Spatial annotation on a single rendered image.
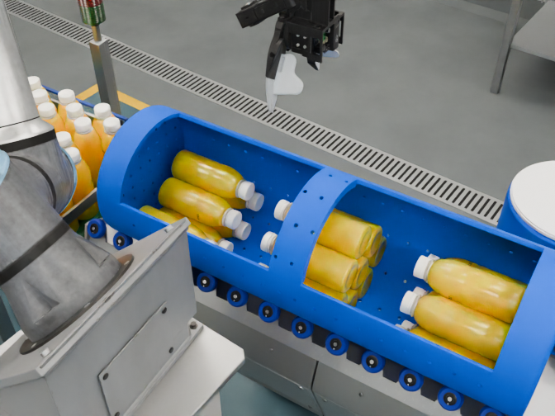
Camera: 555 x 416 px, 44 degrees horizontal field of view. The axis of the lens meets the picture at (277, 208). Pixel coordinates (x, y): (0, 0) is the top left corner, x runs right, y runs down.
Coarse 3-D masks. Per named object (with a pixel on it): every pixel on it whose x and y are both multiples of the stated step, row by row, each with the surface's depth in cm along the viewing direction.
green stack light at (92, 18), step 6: (78, 6) 178; (102, 6) 179; (84, 12) 178; (90, 12) 178; (96, 12) 178; (102, 12) 180; (84, 18) 179; (90, 18) 179; (96, 18) 179; (102, 18) 181; (90, 24) 180; (96, 24) 180
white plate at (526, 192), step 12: (528, 168) 156; (540, 168) 156; (552, 168) 156; (516, 180) 153; (528, 180) 153; (540, 180) 153; (552, 180) 153; (516, 192) 150; (528, 192) 150; (540, 192) 150; (552, 192) 150; (516, 204) 147; (528, 204) 147; (540, 204) 147; (552, 204) 147; (528, 216) 144; (540, 216) 144; (552, 216) 144; (540, 228) 142; (552, 228) 142
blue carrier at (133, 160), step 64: (128, 128) 135; (192, 128) 151; (128, 192) 144; (320, 192) 120; (384, 192) 123; (192, 256) 130; (256, 256) 147; (384, 256) 139; (448, 256) 133; (512, 256) 125; (320, 320) 121; (384, 320) 113; (448, 384) 114; (512, 384) 104
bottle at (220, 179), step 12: (180, 156) 145; (192, 156) 145; (180, 168) 144; (192, 168) 143; (204, 168) 142; (216, 168) 142; (228, 168) 142; (192, 180) 144; (204, 180) 142; (216, 180) 141; (228, 180) 140; (240, 180) 141; (216, 192) 142; (228, 192) 141
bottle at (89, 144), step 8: (80, 136) 162; (88, 136) 163; (96, 136) 164; (80, 144) 163; (88, 144) 163; (96, 144) 164; (88, 152) 164; (96, 152) 165; (88, 160) 166; (96, 160) 167; (96, 168) 168; (96, 176) 169; (96, 184) 171
